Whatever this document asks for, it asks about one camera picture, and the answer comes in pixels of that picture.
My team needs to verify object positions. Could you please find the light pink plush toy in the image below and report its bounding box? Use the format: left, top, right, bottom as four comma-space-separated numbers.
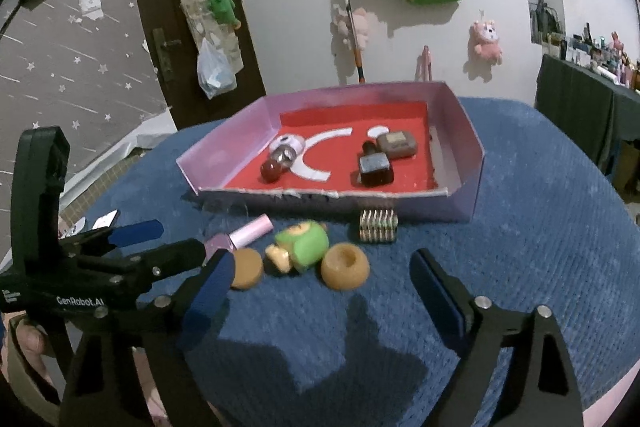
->
332, 7, 373, 48

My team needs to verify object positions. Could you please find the amber round lid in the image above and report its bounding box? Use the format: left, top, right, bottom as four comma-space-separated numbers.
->
229, 248, 264, 290

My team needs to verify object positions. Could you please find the clear plastic cup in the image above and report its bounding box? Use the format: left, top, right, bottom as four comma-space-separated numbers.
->
200, 202, 251, 238

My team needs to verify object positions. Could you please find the person's left hand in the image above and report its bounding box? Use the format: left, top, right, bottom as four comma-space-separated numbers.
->
5, 314, 58, 408

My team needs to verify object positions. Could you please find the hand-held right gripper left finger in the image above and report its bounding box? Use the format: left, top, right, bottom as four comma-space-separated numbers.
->
60, 249, 236, 427

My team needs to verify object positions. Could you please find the table with dark green cloth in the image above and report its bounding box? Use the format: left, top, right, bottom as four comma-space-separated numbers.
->
535, 54, 640, 178

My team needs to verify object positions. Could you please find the pink bedsheet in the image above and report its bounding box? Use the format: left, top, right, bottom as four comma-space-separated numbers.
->
582, 377, 640, 427

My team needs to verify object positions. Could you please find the green-hooded bear figurine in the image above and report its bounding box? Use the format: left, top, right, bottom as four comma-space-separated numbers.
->
265, 221, 329, 275

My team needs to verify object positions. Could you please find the taupe small case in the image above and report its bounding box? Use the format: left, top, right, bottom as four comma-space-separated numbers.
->
376, 132, 418, 159

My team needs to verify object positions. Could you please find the silver bead cube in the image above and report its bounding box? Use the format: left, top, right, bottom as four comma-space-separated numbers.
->
359, 208, 398, 244

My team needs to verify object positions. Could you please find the grey star-print wall covering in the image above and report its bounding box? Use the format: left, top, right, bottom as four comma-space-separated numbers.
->
0, 0, 171, 228

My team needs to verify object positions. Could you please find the green plush toy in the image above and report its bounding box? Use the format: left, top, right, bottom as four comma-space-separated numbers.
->
207, 0, 242, 30

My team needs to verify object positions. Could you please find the smartphone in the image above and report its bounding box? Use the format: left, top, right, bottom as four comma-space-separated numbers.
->
92, 209, 120, 230

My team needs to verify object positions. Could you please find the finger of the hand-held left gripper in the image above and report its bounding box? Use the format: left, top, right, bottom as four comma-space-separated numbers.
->
97, 237, 208, 288
65, 220, 165, 258

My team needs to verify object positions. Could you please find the amber ring-shaped jar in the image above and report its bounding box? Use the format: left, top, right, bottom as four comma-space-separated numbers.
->
321, 243, 371, 292

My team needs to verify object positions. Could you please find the white charger with cable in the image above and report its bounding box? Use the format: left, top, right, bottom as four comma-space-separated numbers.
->
59, 216, 87, 239

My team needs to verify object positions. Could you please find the row of small bottles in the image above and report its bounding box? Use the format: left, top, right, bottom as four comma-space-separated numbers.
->
545, 22, 640, 88

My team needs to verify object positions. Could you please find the pink hanging clip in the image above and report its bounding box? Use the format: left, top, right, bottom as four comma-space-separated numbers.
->
417, 47, 436, 82

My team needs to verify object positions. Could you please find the door handle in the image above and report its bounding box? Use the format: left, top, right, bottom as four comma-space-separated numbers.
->
151, 28, 182, 82

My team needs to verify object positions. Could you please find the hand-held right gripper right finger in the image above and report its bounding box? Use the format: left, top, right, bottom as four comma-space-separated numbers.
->
410, 249, 586, 427

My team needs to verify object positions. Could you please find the pink bear plush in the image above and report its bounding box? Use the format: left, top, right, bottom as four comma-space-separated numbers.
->
467, 21, 503, 65

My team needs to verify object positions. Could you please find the purple nail polish bottle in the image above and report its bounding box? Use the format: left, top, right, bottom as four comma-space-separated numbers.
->
204, 214, 273, 258

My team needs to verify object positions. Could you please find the paint brush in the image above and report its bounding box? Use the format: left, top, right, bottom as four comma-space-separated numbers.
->
342, 0, 366, 84

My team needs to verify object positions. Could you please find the dark red ball trinket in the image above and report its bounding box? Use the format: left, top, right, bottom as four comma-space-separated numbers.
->
260, 146, 301, 182

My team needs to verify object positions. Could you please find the pink cardboard box red inside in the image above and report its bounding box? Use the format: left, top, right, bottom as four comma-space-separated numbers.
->
176, 80, 485, 224

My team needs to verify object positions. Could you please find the clear plastic bag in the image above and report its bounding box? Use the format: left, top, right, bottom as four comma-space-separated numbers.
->
196, 38, 237, 100

